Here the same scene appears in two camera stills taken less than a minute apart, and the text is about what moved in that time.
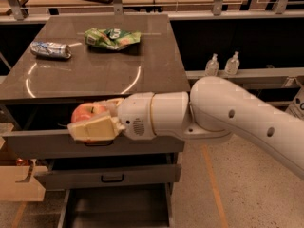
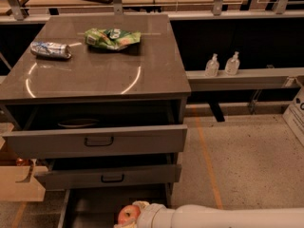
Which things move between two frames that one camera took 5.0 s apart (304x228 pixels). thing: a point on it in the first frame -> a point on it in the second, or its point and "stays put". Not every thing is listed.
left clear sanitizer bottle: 212,67 stays put
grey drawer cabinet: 70,60 stays put
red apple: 85,110 -> 127,214
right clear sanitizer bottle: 233,65 stays put
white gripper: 136,113 -> 146,217
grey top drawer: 60,142 stays put
